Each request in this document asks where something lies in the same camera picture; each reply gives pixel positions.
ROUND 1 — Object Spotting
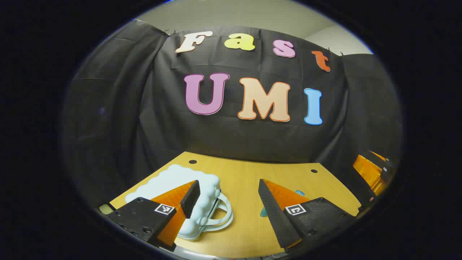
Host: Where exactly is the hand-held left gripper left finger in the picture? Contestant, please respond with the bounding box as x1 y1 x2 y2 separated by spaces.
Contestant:
98 179 201 252

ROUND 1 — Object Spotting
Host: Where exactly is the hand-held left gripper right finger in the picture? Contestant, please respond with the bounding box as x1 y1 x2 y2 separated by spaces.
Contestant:
258 178 358 253

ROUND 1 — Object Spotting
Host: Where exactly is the light blue suitcase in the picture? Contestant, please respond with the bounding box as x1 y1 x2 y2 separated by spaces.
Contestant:
125 164 234 241

